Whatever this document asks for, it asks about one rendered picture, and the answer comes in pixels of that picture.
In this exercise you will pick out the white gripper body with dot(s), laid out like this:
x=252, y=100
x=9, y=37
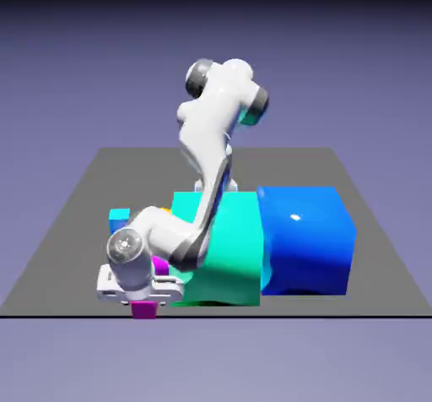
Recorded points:
x=167, y=289

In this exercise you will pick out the small magenta cube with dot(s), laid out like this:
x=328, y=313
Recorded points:
x=160, y=266
x=143, y=310

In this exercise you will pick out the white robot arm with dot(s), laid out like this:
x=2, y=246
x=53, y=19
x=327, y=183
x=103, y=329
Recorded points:
x=209, y=121

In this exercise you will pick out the small cyan cube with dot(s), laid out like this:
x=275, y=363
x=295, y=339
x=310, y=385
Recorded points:
x=118, y=217

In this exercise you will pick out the large teal box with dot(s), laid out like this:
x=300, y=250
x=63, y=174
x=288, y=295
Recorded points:
x=233, y=246

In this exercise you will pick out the large blue box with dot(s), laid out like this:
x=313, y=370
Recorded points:
x=303, y=240

